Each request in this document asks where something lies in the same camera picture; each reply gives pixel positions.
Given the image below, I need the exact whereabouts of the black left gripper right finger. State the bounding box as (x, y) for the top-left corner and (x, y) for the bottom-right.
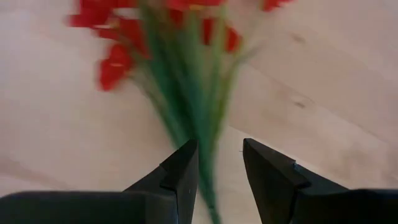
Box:
(243, 138), (351, 224)

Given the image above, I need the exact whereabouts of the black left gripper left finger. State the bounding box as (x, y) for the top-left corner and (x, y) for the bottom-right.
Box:
(123, 138), (200, 224)

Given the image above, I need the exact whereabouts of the red artificial flower bunch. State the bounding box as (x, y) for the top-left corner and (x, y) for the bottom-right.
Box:
(65, 0), (296, 224)

